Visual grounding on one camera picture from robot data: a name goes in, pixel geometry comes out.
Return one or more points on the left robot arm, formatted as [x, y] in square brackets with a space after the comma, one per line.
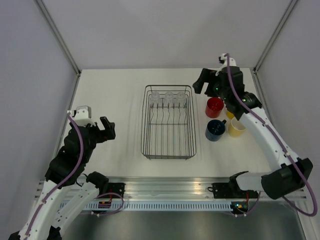
[47, 221]

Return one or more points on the white slotted cable duct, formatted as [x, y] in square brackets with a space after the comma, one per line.
[217, 206]

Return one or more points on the dark wire dish rack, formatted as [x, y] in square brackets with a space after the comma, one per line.
[168, 133]

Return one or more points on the blue mug dark handle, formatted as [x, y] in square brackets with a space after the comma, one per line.
[215, 129]

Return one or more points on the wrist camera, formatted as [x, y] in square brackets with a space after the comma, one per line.
[82, 116]
[225, 60]

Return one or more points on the yellow mug black handle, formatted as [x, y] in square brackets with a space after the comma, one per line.
[229, 114]

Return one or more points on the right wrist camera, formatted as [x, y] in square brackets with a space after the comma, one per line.
[225, 60]

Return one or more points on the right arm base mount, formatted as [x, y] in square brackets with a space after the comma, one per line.
[231, 190]

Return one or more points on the clear glass right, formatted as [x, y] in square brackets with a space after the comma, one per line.
[181, 99]

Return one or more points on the clear glass middle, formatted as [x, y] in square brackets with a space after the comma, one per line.
[169, 98]

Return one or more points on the red mug black handle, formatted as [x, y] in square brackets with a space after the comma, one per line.
[214, 107]

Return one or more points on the clear glass left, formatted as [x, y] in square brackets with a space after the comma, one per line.
[155, 99]

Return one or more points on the pale yellow mug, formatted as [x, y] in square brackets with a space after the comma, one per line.
[236, 128]

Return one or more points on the clear glass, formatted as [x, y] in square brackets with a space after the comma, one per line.
[169, 98]
[181, 99]
[155, 99]

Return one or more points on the aluminium frame post right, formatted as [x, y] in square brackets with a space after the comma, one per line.
[275, 34]

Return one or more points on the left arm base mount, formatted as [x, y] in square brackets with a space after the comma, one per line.
[112, 188]

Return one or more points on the aluminium frame post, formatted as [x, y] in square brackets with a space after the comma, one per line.
[57, 35]
[275, 34]

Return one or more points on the aluminium frame post left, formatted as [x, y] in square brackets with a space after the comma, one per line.
[57, 35]

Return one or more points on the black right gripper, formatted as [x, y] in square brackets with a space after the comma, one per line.
[207, 75]

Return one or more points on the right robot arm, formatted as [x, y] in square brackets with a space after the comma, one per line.
[287, 170]

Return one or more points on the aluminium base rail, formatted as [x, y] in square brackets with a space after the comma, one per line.
[175, 189]

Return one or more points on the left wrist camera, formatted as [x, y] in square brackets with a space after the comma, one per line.
[82, 116]

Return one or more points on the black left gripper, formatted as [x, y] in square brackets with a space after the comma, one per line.
[109, 133]

